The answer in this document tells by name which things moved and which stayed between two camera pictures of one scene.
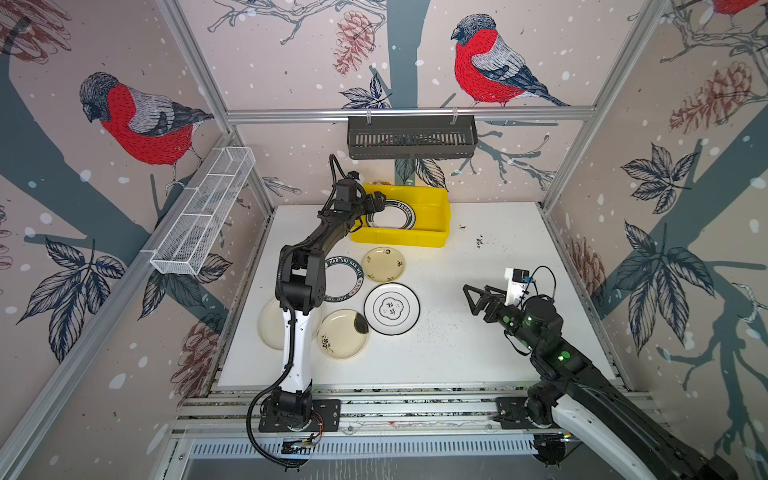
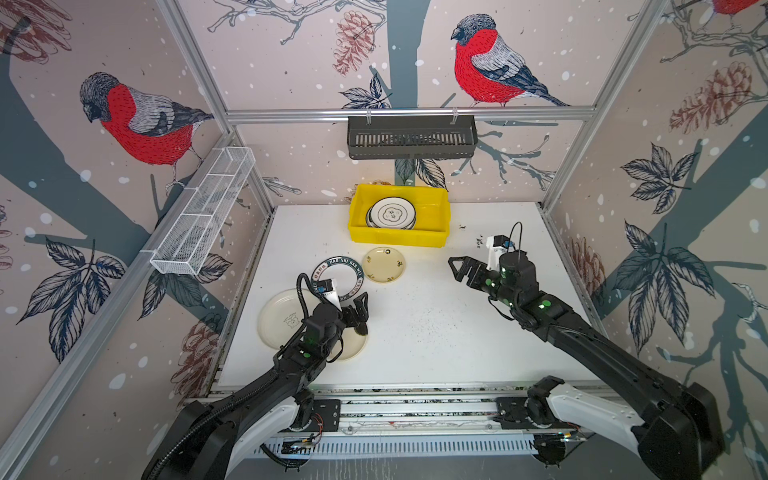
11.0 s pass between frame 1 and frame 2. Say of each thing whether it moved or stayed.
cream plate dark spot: stayed
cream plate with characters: stayed
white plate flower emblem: moved
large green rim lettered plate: stayed
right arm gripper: moved
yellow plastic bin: stayed
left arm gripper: moved
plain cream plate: stayed
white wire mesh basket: stayed
